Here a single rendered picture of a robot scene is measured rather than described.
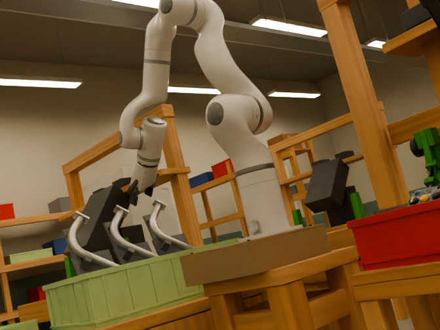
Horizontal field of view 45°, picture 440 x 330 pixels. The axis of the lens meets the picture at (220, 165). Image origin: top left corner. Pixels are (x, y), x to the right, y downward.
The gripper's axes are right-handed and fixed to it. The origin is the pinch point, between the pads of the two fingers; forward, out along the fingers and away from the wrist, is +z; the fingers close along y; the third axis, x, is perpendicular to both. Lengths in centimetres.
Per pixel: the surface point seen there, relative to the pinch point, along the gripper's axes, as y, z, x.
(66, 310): 36.7, 28.5, 2.4
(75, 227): 16.1, 14.0, -15.0
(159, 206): -19.8, 14.3, -2.7
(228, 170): -505, 257, -174
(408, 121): -82, -39, 69
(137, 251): 3.6, 20.0, 5.2
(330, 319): 28, -15, 80
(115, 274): 31.7, 7.3, 15.7
